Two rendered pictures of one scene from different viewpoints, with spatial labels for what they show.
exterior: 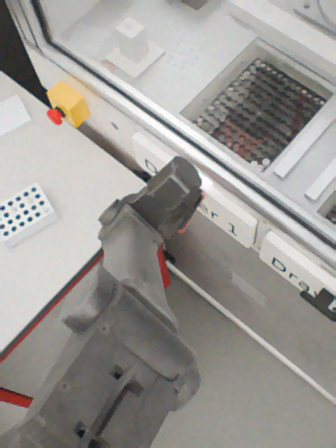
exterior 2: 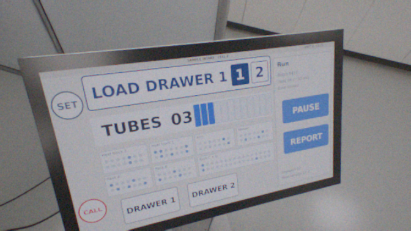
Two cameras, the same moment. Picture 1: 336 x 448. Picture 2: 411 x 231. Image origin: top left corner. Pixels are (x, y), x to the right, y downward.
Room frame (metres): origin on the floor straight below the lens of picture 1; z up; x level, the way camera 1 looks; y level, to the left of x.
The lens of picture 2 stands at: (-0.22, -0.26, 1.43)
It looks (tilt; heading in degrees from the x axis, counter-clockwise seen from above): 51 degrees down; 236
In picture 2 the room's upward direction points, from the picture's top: 8 degrees clockwise
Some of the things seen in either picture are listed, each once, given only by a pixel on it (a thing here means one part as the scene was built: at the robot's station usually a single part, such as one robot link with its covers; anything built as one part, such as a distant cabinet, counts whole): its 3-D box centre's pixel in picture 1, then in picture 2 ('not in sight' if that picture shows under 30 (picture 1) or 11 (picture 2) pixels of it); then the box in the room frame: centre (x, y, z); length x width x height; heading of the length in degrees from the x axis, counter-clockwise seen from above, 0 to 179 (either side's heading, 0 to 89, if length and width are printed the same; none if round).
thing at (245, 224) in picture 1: (192, 189); not in sight; (0.47, -0.06, 0.87); 0.29 x 0.02 x 0.11; 38
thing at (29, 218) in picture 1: (22, 214); not in sight; (0.54, 0.30, 0.78); 0.12 x 0.08 x 0.04; 112
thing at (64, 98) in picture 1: (67, 105); not in sight; (0.72, 0.16, 0.88); 0.07 x 0.05 x 0.07; 38
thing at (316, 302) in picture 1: (323, 300); not in sight; (0.21, -0.23, 0.91); 0.07 x 0.04 x 0.01; 38
